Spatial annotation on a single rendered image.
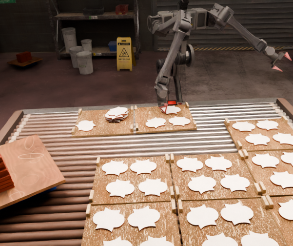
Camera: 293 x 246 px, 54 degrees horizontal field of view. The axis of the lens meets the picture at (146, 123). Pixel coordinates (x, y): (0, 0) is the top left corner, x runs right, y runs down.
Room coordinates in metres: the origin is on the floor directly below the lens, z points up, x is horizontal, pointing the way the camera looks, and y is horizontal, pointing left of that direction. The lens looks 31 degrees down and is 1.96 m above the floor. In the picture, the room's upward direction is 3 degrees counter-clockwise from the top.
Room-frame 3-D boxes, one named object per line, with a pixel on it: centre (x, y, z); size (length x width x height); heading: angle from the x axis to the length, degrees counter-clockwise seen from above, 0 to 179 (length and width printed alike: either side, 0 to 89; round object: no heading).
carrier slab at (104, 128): (1.78, 0.30, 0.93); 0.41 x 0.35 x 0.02; 91
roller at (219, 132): (1.60, -0.04, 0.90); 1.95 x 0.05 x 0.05; 90
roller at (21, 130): (1.75, -0.04, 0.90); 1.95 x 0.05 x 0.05; 90
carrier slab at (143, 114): (1.79, -0.13, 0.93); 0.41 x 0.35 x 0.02; 92
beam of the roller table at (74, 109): (2.02, -0.04, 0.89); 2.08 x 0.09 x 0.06; 90
